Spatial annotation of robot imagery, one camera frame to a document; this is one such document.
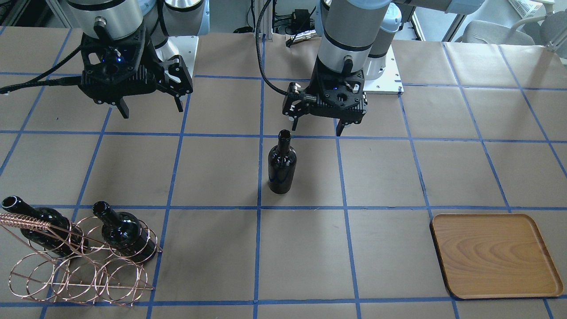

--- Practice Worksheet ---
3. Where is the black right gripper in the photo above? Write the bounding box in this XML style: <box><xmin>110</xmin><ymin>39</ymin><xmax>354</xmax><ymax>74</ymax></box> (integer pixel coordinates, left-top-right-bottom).
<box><xmin>80</xmin><ymin>24</ymin><xmax>193</xmax><ymax>119</ymax></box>

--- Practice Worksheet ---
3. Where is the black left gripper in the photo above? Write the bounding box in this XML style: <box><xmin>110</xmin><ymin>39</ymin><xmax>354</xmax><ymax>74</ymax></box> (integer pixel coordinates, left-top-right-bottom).
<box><xmin>282</xmin><ymin>66</ymin><xmax>367</xmax><ymax>137</ymax></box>

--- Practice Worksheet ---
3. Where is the dark wine bottle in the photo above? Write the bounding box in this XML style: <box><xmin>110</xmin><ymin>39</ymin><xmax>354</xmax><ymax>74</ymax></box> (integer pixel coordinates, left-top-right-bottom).
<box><xmin>268</xmin><ymin>129</ymin><xmax>297</xmax><ymax>194</ymax></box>
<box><xmin>92</xmin><ymin>201</ymin><xmax>156</xmax><ymax>263</ymax></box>
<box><xmin>2</xmin><ymin>195</ymin><xmax>89</xmax><ymax>258</ymax></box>

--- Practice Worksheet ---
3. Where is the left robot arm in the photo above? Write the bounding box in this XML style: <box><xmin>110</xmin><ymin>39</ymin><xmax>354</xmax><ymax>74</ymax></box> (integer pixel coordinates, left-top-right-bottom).
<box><xmin>282</xmin><ymin>0</ymin><xmax>483</xmax><ymax>136</ymax></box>

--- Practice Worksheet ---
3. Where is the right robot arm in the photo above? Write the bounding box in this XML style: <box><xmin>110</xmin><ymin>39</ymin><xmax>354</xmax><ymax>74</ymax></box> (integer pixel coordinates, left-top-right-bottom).
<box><xmin>68</xmin><ymin>0</ymin><xmax>210</xmax><ymax>119</ymax></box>

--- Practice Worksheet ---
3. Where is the wooden tray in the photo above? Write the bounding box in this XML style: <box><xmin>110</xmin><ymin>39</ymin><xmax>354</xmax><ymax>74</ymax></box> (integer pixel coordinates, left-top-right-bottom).
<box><xmin>431</xmin><ymin>213</ymin><xmax>564</xmax><ymax>300</ymax></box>

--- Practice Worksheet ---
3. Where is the grey chair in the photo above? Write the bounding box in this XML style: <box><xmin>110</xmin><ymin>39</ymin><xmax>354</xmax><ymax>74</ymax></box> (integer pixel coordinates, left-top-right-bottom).
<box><xmin>456</xmin><ymin>11</ymin><xmax>567</xmax><ymax>52</ymax></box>

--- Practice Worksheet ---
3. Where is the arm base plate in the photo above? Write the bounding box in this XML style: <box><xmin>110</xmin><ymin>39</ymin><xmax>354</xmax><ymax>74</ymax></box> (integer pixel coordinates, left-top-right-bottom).
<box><xmin>156</xmin><ymin>36</ymin><xmax>200</xmax><ymax>77</ymax></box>
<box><xmin>363</xmin><ymin>46</ymin><xmax>404</xmax><ymax>94</ymax></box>

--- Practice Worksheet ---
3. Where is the copper wire bottle basket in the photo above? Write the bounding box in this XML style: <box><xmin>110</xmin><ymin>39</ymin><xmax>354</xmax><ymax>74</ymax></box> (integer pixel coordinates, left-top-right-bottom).
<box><xmin>1</xmin><ymin>213</ymin><xmax>154</xmax><ymax>307</ymax></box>

